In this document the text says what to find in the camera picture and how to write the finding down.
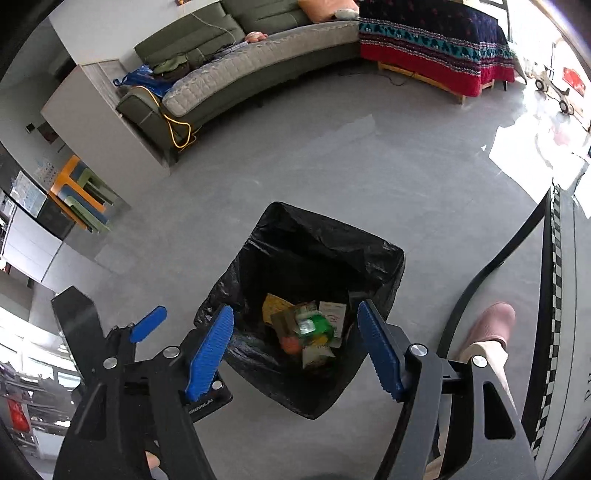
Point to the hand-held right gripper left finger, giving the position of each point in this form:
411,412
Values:
210,353

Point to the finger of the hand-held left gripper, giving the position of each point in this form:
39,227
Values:
74,318
147,318

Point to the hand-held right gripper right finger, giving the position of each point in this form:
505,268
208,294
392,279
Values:
381,355

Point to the black-lined waste bin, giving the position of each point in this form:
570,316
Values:
300,249

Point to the person's left hand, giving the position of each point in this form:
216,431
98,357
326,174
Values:
152,461

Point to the white and brown packet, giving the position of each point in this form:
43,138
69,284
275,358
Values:
316,356

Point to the green snack packet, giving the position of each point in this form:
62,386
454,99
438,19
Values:
315,324

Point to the yellow snack packet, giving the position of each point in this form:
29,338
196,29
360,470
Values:
274,307

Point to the small orange item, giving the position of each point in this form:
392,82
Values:
290,345

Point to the blue plastic stool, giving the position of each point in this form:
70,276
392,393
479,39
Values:
92,213

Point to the person's leg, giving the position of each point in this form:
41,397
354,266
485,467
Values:
489,347

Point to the pink slipper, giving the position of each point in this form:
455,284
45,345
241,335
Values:
494,321

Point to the black curved table leg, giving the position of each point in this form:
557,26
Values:
485,272

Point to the green plastic stool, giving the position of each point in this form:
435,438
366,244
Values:
94,184

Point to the orange plastic stool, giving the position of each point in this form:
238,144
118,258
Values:
64,177

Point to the grey side cabinet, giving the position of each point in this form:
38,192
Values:
92,110

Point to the blue bag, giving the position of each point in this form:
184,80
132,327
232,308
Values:
141,79

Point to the green cloth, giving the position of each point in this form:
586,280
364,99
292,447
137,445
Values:
171,64

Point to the green sofa with beige cover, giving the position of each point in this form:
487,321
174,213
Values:
258,60

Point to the dark patterned blanket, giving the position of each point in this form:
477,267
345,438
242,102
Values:
429,41

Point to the ride-on plane toy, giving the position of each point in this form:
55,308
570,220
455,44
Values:
554,88

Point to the toddler swing with red seat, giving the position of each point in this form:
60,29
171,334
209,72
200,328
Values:
575,78

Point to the grey plush toy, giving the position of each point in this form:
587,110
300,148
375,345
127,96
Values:
346,13

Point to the orange cushion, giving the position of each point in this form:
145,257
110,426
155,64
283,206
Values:
318,9

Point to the wooden bench frame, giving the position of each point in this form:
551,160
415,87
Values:
443,88

